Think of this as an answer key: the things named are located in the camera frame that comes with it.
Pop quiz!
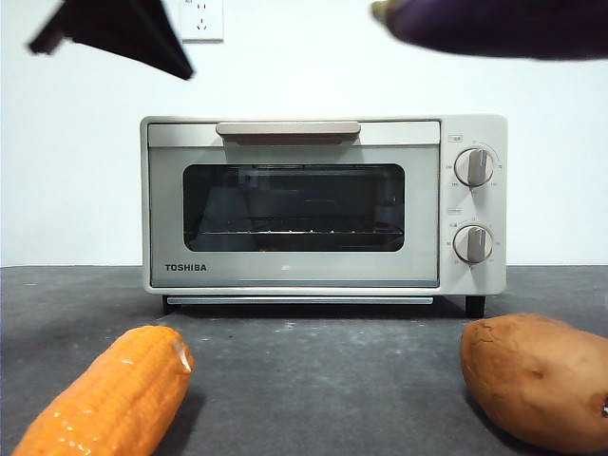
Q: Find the glass-windowed oven door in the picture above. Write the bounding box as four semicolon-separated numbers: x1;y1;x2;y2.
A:
146;121;442;290

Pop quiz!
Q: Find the dark purple eggplant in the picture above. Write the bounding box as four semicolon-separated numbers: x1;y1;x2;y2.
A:
370;0;608;63

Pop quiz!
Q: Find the cream Toshiba toaster oven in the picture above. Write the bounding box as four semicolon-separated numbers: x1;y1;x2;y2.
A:
140;113;507;318

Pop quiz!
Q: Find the silver crumb tray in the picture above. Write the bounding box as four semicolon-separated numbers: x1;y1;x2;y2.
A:
163;296;436;307

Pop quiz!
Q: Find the orange corn cob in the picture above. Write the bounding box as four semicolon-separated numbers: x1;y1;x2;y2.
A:
11;325;196;456

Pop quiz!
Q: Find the cream temperature knob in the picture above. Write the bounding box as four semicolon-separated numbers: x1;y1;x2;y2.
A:
453;147;495;189

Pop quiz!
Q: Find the cream timer knob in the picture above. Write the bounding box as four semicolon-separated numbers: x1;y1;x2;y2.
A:
452;224;495;265

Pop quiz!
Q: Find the brown sweet potato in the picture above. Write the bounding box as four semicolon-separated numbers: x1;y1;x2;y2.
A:
459;312;608;452

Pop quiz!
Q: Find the white wall socket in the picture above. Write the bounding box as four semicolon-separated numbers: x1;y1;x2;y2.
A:
178;0;224;44

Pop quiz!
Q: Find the beige oven door handle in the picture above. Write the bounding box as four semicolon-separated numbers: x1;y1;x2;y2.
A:
216;122;362;146

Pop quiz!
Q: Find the metal wire oven rack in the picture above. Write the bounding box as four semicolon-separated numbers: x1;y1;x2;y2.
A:
201;229;398;238

